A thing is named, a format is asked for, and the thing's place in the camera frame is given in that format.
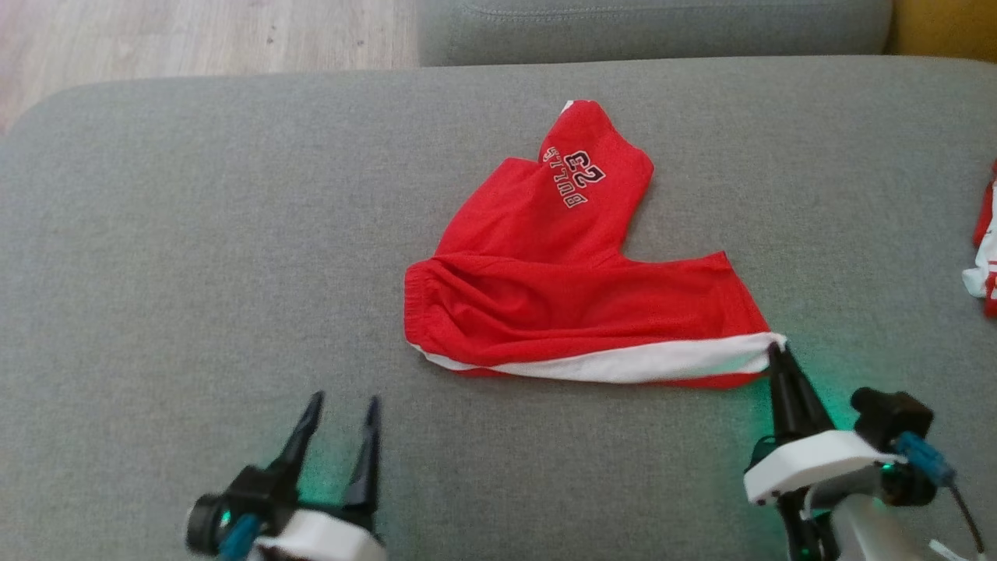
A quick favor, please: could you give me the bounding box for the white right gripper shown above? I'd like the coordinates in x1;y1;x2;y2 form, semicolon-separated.
742;343;908;507

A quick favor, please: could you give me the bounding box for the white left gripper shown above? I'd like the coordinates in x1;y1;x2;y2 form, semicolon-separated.
253;391;389;561

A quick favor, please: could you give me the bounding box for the red basketball jersey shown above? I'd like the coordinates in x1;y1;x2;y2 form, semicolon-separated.
962;160;997;319

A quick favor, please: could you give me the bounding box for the red basketball shorts white stripe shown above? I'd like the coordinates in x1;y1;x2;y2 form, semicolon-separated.
403;100;787;390

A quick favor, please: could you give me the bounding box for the grey fabric sofa seat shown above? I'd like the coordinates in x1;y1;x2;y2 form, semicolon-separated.
0;56;997;561

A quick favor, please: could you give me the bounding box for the grey fabric sofa cushion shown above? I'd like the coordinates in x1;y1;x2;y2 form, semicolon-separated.
417;0;895;67

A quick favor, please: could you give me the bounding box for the black cable with blue plug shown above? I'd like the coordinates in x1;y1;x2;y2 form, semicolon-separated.
217;513;263;561
894;432;986;556

